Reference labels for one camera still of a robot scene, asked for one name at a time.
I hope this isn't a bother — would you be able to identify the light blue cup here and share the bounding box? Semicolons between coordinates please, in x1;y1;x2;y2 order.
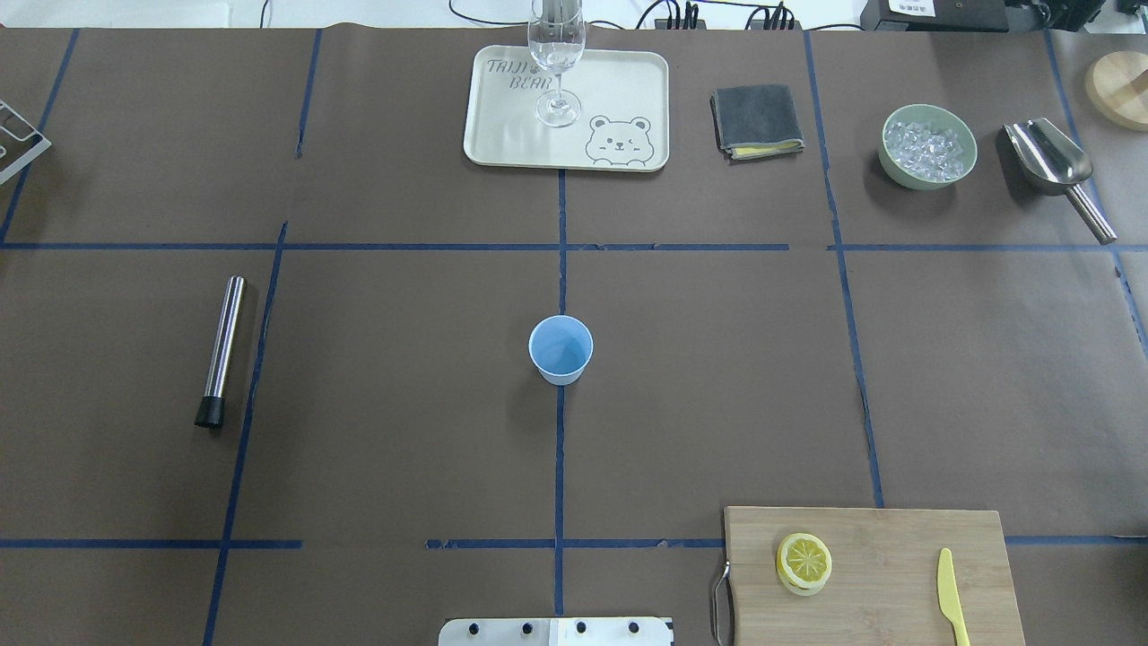
527;316;595;386

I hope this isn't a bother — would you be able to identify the yellow plastic knife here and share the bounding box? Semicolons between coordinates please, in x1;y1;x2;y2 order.
936;547;970;646

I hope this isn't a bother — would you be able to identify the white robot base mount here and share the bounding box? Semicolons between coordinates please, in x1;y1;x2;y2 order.
439;616;675;645

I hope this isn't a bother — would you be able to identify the steel muddler black tip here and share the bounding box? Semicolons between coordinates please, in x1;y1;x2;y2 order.
194;275;246;431

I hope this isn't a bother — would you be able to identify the black box device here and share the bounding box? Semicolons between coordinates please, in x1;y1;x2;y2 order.
858;1;1009;33

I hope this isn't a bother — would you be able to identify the clear wine glass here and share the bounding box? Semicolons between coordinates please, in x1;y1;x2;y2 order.
527;1;587;129

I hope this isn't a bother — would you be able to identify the cream bear print tray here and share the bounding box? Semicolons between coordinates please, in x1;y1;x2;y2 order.
463;45;670;172

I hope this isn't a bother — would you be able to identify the black power strip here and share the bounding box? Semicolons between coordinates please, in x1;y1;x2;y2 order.
639;0;706;31

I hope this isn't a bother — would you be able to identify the wooden cutting board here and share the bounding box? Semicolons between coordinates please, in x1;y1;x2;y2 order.
722;506;1025;645

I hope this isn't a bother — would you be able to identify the folded grey cloth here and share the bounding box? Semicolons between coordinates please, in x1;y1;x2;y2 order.
709;84;806;162

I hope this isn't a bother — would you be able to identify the round wooden stand base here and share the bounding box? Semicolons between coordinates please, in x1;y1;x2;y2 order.
1085;50;1147;132

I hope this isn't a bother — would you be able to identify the green bowl of ice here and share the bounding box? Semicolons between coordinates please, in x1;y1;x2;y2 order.
877;106;978;190

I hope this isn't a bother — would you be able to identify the yellow lemon slice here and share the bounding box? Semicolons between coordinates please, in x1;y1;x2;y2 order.
776;534;833;597

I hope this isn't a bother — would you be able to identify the steel ice scoop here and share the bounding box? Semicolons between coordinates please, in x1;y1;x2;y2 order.
1002;118;1118;246

